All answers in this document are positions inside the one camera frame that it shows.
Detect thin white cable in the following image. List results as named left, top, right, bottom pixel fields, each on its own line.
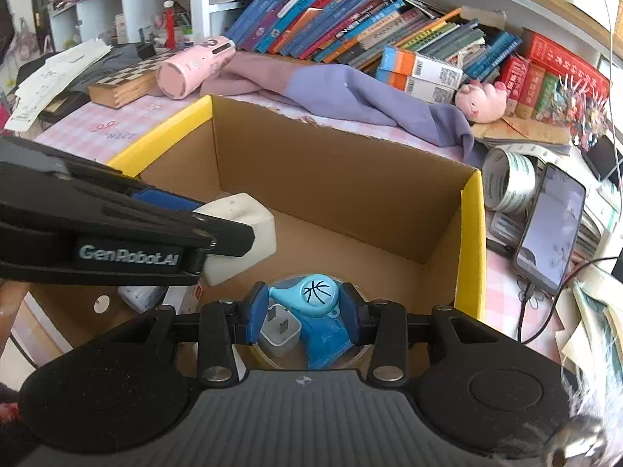
left=591, top=0, right=623, bottom=178

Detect red toy figure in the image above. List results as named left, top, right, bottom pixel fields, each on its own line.
left=163, top=0, right=178, bottom=49

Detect pink purple cloth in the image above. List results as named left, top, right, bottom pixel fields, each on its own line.
left=195, top=51, right=487, bottom=169

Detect black phone stand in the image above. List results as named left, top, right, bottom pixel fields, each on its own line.
left=581, top=133, right=623, bottom=181

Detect row of colourful books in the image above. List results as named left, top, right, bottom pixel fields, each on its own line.
left=224, top=0, right=524, bottom=83

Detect black charging cable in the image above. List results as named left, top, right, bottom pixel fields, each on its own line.
left=516, top=255, right=623, bottom=346

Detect orange blue white carton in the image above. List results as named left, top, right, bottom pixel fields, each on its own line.
left=378, top=46, right=464, bottom=89
left=375, top=68, right=458, bottom=105

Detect thick red dictionary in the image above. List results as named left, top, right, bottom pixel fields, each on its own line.
left=523, top=30, right=611, bottom=103

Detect white printed paper sheets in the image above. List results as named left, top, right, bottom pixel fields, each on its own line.
left=5, top=39, right=113, bottom=132

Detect red hardcover book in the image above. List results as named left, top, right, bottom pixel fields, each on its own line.
left=518, top=62, right=548, bottom=118
left=497, top=53, right=531, bottom=103

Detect blue patterned tape roll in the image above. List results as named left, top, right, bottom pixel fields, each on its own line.
left=250, top=275, right=375, bottom=370

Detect small white dropper bottle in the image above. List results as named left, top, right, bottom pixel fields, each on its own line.
left=94, top=284, right=169, bottom=314

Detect large white charger plug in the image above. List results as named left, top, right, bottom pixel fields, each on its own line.
left=192, top=193, right=278, bottom=288

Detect brown kraft envelope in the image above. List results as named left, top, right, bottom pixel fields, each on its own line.
left=472, top=116, right=572, bottom=149

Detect black smartphone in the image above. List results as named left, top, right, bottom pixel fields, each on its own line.
left=513, top=163, right=587, bottom=297

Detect brown cardboard piece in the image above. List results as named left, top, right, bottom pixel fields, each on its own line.
left=460, top=6, right=507, bottom=30

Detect pink checked desktop cloth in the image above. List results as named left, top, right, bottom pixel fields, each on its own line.
left=34, top=92, right=568, bottom=351

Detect colourful cartoon figure stands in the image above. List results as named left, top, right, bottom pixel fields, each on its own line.
left=555, top=73, right=609, bottom=149

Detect green hardcover book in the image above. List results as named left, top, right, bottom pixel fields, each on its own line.
left=538, top=72, right=560, bottom=122

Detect wooden chess box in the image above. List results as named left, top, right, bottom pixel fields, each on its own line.
left=88, top=50, right=183, bottom=109

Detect person's left hand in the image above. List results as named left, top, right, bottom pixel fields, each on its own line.
left=0, top=281, right=30, bottom=324

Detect small white charger cube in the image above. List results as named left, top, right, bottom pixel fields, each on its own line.
left=259, top=304, right=303, bottom=357

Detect pink thermos bottle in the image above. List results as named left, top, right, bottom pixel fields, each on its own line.
left=157, top=36, right=237, bottom=100

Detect dark grey cloth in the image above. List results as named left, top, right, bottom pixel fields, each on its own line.
left=41, top=41, right=166, bottom=122

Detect blue basketball print toy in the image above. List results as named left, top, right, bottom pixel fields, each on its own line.
left=268, top=273, right=363, bottom=370

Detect yellow cardboard box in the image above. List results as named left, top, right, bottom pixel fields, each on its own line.
left=26, top=95, right=487, bottom=375

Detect pink pig plush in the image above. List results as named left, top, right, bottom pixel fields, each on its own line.
left=455, top=80, right=508, bottom=124

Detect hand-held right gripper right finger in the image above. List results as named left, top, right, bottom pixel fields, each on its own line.
left=339, top=282, right=526, bottom=386

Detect white furry cuff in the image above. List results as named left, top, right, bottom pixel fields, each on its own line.
left=545, top=341, right=623, bottom=467

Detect stack of papers and books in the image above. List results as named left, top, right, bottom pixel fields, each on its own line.
left=555, top=233, right=623, bottom=365

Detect white green printed tape roll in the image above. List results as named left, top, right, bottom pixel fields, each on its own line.
left=482, top=147, right=536, bottom=213

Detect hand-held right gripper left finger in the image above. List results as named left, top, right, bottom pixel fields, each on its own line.
left=97, top=282, right=269, bottom=386

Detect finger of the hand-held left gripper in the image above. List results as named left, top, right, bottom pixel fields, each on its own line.
left=0, top=164, right=256, bottom=258
left=0, top=136, right=205, bottom=214

